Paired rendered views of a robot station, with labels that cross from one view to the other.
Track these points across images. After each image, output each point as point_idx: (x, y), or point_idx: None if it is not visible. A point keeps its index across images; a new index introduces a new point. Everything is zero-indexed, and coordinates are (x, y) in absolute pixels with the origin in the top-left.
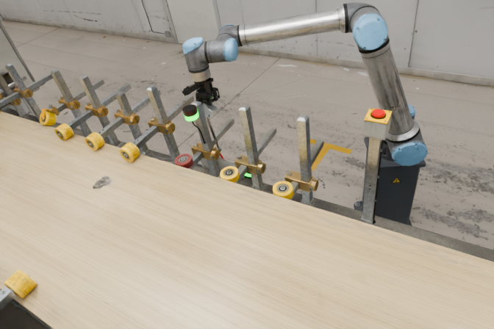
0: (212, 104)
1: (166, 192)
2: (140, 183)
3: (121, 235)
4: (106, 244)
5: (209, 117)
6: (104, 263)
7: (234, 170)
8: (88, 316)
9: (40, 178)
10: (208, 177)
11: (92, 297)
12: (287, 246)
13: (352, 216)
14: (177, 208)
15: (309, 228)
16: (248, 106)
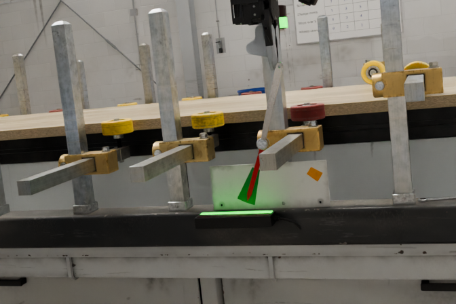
0: (254, 38)
1: (298, 102)
2: (353, 97)
3: (318, 94)
4: (328, 92)
5: (271, 70)
6: (315, 92)
7: (197, 114)
8: (293, 91)
9: None
10: (241, 110)
11: (301, 91)
12: (115, 116)
13: (17, 213)
14: (265, 103)
15: (88, 121)
16: (149, 12)
